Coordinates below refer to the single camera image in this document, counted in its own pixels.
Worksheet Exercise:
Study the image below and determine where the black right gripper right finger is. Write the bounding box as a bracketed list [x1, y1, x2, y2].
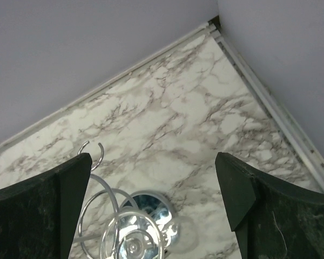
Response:
[215, 152, 324, 258]

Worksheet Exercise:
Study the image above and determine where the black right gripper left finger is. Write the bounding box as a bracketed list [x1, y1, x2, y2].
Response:
[0, 153, 92, 258]

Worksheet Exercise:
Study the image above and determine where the chrome wine glass rack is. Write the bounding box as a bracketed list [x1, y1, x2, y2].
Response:
[77, 141, 181, 259]

